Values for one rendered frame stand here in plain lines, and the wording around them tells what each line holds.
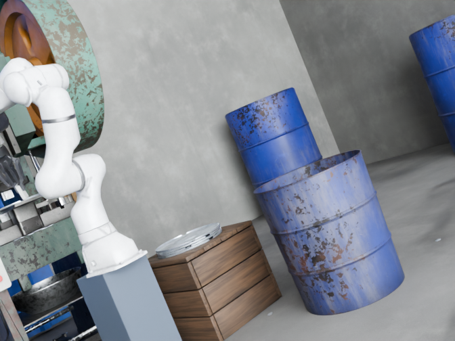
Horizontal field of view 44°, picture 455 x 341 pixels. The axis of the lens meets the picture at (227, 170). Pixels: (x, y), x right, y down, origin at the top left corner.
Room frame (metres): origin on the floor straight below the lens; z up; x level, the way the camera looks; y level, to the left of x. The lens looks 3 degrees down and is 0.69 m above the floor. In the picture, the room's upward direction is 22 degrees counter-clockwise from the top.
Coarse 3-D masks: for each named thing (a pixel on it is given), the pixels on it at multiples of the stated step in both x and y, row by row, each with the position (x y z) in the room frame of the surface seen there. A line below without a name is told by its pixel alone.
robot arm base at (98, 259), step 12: (96, 228) 1.84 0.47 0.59; (108, 228) 1.84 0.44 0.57; (84, 240) 1.84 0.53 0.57; (96, 240) 1.82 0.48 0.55; (108, 240) 1.81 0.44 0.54; (120, 240) 1.82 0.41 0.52; (132, 240) 1.84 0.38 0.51; (84, 252) 1.84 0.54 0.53; (96, 252) 1.81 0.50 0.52; (108, 252) 1.78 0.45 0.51; (120, 252) 1.78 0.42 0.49; (132, 252) 1.81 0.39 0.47; (144, 252) 1.83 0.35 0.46; (96, 264) 1.82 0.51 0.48; (108, 264) 1.79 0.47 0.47; (120, 264) 1.76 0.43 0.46
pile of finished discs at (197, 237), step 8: (216, 224) 2.39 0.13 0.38; (192, 232) 2.44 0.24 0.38; (200, 232) 2.31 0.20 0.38; (208, 232) 2.22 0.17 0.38; (216, 232) 2.26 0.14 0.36; (176, 240) 2.35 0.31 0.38; (184, 240) 2.27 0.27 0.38; (192, 240) 2.22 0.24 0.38; (200, 240) 2.20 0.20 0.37; (208, 240) 2.21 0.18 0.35; (160, 248) 2.34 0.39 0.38; (168, 248) 2.26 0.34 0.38; (176, 248) 2.19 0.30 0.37; (184, 248) 2.19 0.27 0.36; (192, 248) 2.19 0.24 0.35; (160, 256) 2.30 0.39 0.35; (168, 256) 2.22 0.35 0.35
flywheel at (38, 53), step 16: (16, 0) 2.56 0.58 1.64; (0, 16) 2.78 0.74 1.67; (16, 16) 2.70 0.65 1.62; (32, 16) 2.48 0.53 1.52; (0, 32) 2.85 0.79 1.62; (16, 32) 2.78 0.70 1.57; (32, 32) 2.63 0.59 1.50; (0, 48) 2.92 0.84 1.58; (16, 48) 2.85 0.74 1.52; (32, 48) 2.69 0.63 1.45; (48, 48) 2.55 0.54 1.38; (32, 64) 2.66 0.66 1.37; (32, 112) 2.94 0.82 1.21
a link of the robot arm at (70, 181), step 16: (48, 128) 1.80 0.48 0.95; (64, 128) 1.80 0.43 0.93; (48, 144) 1.82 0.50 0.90; (64, 144) 1.81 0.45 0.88; (48, 160) 1.81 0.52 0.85; (64, 160) 1.81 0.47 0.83; (48, 176) 1.79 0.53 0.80; (64, 176) 1.81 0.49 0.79; (80, 176) 1.85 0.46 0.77; (48, 192) 1.79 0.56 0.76; (64, 192) 1.82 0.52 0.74
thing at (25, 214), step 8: (24, 200) 2.26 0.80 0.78; (32, 200) 2.29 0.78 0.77; (8, 208) 2.30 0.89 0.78; (16, 208) 2.35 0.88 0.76; (24, 208) 2.37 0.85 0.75; (32, 208) 2.39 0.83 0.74; (16, 216) 2.35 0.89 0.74; (24, 216) 2.36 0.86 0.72; (32, 216) 2.38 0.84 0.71; (40, 216) 2.40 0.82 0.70; (24, 224) 2.35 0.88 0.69; (32, 224) 2.37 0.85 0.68; (40, 224) 2.39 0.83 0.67; (24, 232) 2.35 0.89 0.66
